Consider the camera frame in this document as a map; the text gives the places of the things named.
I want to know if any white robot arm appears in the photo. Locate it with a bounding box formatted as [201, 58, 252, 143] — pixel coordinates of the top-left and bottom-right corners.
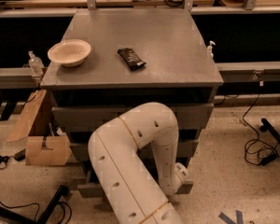
[88, 103, 189, 224]

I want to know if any black floor cable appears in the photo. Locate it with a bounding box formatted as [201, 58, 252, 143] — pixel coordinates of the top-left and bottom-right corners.
[0, 189, 73, 224]
[242, 93, 280, 167]

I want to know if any black stand leg right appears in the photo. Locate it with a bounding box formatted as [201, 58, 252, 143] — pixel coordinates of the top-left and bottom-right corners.
[260, 119, 280, 145]

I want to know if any grey drawer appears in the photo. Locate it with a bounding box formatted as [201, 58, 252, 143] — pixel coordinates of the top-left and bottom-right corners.
[70, 139, 199, 162]
[77, 170, 193, 198]
[52, 104, 214, 133]

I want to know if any cardboard box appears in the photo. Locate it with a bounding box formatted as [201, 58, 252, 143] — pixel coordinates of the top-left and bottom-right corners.
[7, 90, 72, 166]

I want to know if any grey middle drawer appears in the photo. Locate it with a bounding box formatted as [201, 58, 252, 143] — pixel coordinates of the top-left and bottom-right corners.
[70, 139, 199, 162]

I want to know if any black stand leg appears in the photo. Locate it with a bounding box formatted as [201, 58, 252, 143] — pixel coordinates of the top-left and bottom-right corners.
[260, 119, 280, 145]
[0, 185, 69, 224]

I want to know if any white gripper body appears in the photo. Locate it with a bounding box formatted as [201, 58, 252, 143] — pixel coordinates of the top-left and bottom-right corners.
[175, 162, 190, 189]

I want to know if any black floor cable left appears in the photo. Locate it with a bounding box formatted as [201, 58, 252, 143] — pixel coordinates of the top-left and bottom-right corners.
[0, 189, 73, 224]

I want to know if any grey bottom drawer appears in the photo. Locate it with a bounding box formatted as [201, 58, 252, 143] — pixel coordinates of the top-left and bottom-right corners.
[77, 170, 193, 198]

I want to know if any grey top drawer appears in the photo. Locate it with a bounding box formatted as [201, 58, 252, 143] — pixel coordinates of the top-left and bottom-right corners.
[52, 104, 214, 133]

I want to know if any grey drawer cabinet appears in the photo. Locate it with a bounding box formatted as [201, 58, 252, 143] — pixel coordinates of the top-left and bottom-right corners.
[40, 8, 224, 173]

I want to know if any black snack packet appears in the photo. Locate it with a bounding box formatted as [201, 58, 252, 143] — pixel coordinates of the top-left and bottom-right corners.
[118, 48, 147, 71]

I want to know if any black floor cable right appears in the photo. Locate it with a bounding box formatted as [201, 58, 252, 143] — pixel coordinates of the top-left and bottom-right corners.
[242, 93, 280, 167]

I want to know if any white bowl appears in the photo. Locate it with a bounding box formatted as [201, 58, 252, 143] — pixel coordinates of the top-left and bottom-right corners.
[48, 39, 91, 67]

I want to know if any clear sanitizer bottle left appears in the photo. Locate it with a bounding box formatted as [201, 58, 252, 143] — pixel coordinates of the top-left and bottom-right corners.
[28, 51, 44, 75]

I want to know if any black stand leg left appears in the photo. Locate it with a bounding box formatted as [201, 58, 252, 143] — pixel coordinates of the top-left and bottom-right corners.
[0, 185, 69, 224]

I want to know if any white pump bottle right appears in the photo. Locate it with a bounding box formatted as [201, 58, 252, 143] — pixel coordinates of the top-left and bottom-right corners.
[207, 40, 216, 58]

